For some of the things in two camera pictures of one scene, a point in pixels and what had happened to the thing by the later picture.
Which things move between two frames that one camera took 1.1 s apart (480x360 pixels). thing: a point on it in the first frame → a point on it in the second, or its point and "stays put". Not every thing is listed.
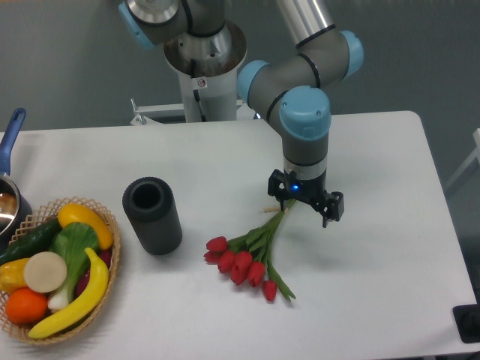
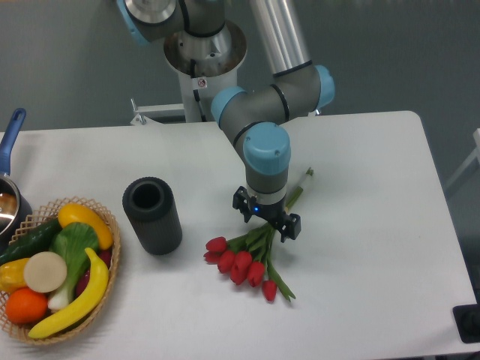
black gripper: x=329 y=205 → x=288 y=225
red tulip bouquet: x=247 y=256 stays put
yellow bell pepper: x=12 y=276 stays put
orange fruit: x=24 y=306 stays put
